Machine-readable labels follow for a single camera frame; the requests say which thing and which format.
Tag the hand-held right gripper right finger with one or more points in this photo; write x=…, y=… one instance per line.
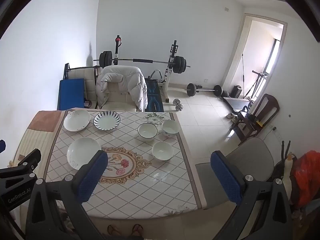
x=226, y=177

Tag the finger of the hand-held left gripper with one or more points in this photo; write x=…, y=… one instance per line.
x=30, y=158
x=2, y=146

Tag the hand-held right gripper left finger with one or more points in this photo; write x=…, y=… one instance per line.
x=93, y=177

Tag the white floral plate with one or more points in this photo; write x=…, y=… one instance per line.
x=82, y=151
x=76, y=120

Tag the blue striped plate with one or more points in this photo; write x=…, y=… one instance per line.
x=107, y=121

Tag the plain white bowl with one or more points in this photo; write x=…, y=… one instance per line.
x=162, y=150

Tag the black-rimmed white bowl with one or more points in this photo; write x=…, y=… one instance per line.
x=147, y=131

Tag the short barbell with black plates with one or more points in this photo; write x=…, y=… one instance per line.
x=203, y=88

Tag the long barbell with black plates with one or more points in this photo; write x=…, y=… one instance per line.
x=140, y=60

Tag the grey fabric chair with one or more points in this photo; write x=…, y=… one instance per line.
x=250, y=155

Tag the beige orange cloth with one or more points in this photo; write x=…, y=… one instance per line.
x=40, y=127

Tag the diamond patterned floral tablecloth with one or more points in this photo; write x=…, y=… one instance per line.
x=140, y=180

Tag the person's left foot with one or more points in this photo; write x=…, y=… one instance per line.
x=113, y=230

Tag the person's foot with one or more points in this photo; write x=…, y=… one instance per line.
x=113, y=230
x=137, y=230

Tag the white shoe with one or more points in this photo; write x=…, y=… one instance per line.
x=234, y=119
x=229, y=115

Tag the white bottle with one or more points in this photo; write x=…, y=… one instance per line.
x=288, y=172

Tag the yellow tool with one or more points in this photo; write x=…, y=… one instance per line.
x=258, y=122

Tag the black rods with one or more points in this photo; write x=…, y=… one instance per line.
x=286, y=150

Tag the person's right foot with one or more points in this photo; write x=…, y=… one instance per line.
x=137, y=230

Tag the blue-rimmed dotted bowl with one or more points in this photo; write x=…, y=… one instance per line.
x=170, y=128

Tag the blue folded mat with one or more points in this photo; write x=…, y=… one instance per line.
x=71, y=93

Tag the orange plastic bag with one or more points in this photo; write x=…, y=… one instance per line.
x=307, y=172

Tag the dark wooden chair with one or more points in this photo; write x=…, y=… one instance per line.
x=270, y=107

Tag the cream padded chair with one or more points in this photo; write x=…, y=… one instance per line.
x=117, y=97
x=81, y=73

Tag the black heater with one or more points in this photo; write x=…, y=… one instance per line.
x=236, y=91

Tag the chrome dumbbell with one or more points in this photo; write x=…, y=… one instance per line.
x=178, y=105

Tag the metal exercise machine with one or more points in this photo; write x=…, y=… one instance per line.
x=257, y=80

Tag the black blue patterned bench pad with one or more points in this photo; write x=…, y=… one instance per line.
x=154, y=95

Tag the white down jacket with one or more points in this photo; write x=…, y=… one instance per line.
x=135, y=80

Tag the white weight bench rack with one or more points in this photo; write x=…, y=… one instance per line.
x=171, y=55

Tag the black folding frame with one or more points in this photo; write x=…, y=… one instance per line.
x=66, y=71

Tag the cream door frame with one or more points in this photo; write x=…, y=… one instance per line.
x=281, y=50

